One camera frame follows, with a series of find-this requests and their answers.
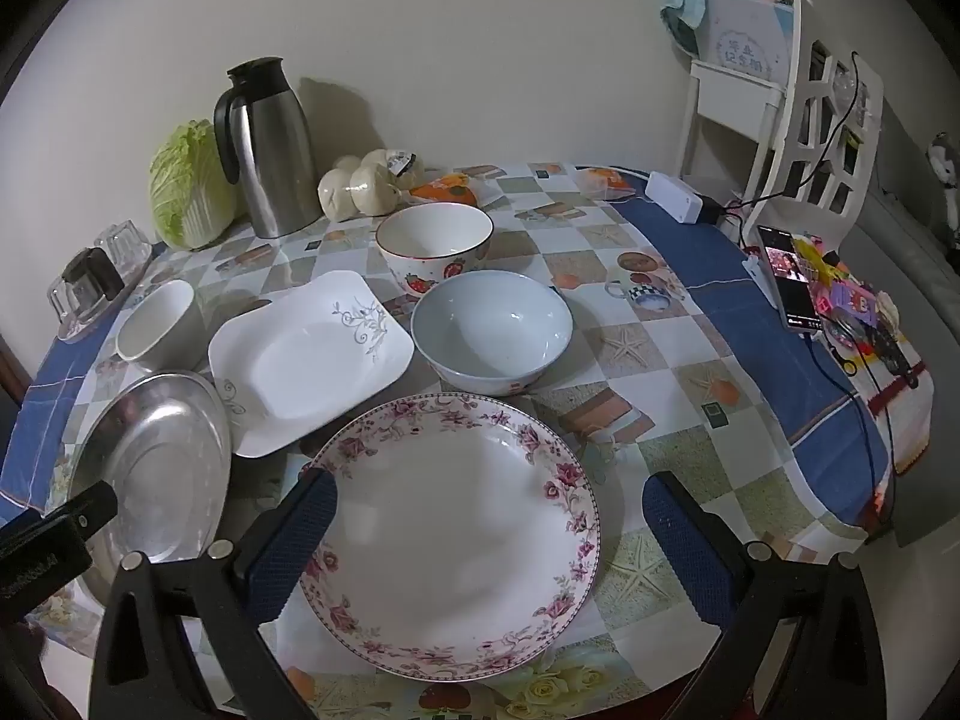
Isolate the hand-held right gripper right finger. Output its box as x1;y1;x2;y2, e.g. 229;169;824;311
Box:
643;469;908;720

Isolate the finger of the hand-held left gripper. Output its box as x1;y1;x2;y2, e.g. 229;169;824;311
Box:
64;481;119;539

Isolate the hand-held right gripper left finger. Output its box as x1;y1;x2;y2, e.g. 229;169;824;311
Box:
90;465;338;720

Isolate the round steel tray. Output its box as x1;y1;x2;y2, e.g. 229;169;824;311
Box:
71;370;233;608

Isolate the pink floral rim plate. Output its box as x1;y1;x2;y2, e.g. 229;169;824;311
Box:
300;392;602;683

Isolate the white square bowl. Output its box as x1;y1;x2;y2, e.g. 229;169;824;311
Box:
116;279;205;374

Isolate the red rim strawberry bowl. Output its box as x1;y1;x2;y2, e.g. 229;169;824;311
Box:
375;202;494;296

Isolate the white square plate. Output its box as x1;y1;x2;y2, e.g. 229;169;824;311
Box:
208;270;416;458

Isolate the clear glass tray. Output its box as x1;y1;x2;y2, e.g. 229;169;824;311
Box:
49;240;177;344

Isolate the clear glass cup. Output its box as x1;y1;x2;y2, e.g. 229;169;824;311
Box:
112;220;173;282
49;262;113;332

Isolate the light blue bowl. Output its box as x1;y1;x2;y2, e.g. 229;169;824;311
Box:
411;270;574;397

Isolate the smartphone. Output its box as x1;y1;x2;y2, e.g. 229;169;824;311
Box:
756;223;824;332

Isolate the pile of colourful toys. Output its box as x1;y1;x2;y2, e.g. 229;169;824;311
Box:
795;235;932;392

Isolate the napa cabbage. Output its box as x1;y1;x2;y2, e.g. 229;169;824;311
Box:
150;118;239;251

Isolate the grey sofa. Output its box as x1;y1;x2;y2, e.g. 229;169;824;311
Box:
825;191;960;548

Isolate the white power adapter box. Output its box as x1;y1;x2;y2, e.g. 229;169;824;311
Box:
646;171;706;226

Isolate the bag of steamed buns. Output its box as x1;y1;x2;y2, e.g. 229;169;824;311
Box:
317;148;425;224

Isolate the orange snack packet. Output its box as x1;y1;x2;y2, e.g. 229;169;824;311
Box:
409;174;481;207
576;165;638;202

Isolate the steel thermos jug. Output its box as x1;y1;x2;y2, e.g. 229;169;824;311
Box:
214;56;325;239

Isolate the white chair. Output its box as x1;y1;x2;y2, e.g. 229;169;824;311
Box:
675;0;886;241

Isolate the small white figurine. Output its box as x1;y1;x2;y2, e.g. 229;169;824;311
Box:
926;131;960;235

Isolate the white printed box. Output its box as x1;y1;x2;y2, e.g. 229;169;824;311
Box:
701;0;794;81

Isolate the teal cloth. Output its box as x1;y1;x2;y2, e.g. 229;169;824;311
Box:
660;0;711;55

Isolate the black phone cable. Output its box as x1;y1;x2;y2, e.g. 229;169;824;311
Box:
804;328;897;530

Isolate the black charger cable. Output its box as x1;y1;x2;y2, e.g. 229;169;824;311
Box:
720;52;865;242

